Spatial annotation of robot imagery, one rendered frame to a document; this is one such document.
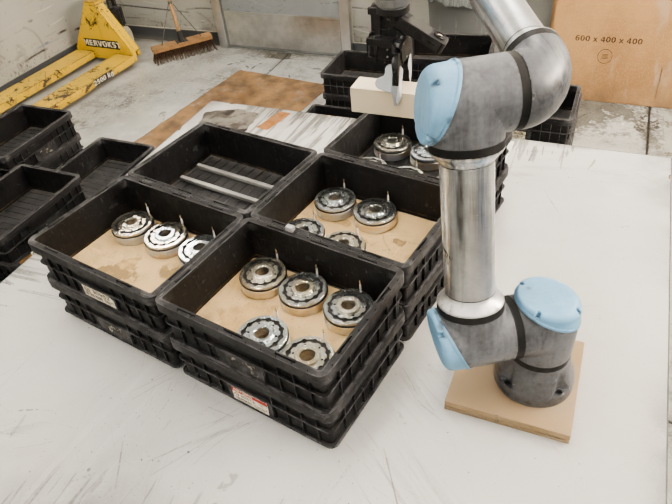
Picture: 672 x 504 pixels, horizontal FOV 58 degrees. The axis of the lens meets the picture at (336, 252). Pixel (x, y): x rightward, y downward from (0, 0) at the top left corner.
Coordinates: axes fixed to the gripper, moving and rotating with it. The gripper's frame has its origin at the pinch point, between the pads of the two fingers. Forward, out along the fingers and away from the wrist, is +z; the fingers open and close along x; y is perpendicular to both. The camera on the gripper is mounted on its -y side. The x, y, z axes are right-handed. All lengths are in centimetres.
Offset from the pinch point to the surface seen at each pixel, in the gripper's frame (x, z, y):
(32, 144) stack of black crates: -23, 51, 165
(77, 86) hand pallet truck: -156, 99, 281
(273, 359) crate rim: 68, 16, 1
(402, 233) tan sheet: 18.5, 25.7, -5.3
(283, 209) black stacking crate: 23.7, 20.8, 22.5
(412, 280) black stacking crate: 37.1, 21.7, -13.6
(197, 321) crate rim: 65, 16, 19
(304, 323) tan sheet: 52, 26, 5
